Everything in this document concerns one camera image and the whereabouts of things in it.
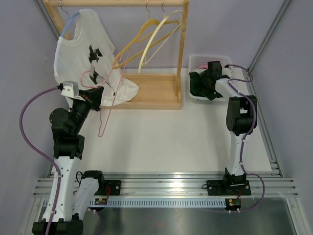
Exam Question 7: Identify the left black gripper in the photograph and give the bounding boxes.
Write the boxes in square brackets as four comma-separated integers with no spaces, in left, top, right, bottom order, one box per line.
[70,86,104,135]

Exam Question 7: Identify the dark green t shirt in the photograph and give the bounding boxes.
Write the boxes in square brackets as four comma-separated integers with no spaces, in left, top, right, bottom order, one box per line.
[189,71,223,100]

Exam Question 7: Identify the white t shirt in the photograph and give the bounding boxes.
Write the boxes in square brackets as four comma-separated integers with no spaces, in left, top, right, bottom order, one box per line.
[54,9,139,107]

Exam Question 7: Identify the pink hanger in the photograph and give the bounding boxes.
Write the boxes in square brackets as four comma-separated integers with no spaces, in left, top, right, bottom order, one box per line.
[80,47,132,138]

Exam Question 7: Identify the cream hanger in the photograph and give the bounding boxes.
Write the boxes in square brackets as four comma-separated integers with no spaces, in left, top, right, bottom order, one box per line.
[137,9,182,73]

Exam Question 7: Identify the yellow hanger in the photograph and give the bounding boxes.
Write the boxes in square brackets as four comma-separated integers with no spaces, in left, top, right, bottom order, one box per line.
[112,9,182,73]

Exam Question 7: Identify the pink t shirt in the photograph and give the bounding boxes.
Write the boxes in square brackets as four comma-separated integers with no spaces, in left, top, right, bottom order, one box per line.
[199,64,208,70]

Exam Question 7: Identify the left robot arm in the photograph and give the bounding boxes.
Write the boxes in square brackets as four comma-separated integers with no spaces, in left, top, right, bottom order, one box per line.
[32,82,121,235]

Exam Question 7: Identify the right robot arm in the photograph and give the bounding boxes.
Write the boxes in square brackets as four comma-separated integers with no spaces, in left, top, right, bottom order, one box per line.
[200,61,257,196]

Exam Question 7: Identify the blue white hanger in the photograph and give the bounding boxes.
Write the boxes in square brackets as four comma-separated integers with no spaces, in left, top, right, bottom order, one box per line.
[59,0,80,38]

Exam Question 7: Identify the white plastic basket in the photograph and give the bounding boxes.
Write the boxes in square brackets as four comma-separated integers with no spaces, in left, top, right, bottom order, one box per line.
[189,54,233,104]

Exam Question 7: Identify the wooden clothes rack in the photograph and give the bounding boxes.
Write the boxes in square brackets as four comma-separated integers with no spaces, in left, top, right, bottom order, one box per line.
[43,0,189,110]

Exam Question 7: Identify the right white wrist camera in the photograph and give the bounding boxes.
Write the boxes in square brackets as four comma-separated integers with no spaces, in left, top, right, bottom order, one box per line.
[222,65,234,79]

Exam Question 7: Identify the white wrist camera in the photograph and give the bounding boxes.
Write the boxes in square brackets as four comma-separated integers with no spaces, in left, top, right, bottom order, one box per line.
[59,81,82,100]
[222,65,234,79]

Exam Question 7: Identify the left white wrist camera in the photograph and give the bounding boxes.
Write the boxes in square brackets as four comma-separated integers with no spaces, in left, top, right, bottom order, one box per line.
[59,81,82,100]

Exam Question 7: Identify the left aluminium frame post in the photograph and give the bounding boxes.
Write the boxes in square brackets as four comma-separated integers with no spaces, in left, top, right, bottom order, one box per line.
[36,0,79,76]

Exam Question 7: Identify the aluminium frame post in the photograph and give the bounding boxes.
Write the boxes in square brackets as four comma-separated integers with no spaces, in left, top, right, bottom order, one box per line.
[248,0,293,72]
[36,0,79,76]

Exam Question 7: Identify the right aluminium frame post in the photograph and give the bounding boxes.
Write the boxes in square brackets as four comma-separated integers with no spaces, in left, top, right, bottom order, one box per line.
[248,0,293,72]

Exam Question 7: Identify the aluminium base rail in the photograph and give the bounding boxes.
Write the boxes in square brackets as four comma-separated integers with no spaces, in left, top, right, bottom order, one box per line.
[33,171,299,199]

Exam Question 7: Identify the white slotted cable duct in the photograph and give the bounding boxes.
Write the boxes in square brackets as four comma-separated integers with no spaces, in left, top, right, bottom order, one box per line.
[89,198,226,208]

